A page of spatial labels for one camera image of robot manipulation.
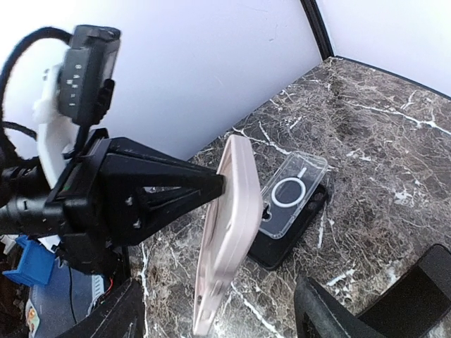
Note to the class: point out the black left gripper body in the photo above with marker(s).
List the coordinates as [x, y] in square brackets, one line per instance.
[70, 210]

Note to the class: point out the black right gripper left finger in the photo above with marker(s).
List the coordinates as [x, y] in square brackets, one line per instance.
[121, 315]

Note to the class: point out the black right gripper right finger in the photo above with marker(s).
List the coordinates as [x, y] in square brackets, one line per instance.
[318, 314]

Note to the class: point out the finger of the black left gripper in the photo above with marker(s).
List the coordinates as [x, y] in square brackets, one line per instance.
[134, 217]
[136, 175]

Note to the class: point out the white phone dark screen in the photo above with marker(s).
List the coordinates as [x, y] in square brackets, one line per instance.
[418, 301]

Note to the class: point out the pink phone case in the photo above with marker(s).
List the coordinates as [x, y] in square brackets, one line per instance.
[231, 224]

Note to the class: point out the clear magsafe phone case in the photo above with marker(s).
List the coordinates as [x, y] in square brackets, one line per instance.
[287, 192]

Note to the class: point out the blue box beside table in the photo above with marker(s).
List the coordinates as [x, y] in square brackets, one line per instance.
[35, 265]

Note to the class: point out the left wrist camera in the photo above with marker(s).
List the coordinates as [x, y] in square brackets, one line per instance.
[76, 95]

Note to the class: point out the black left frame post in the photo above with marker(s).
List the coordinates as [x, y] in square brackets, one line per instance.
[318, 28]

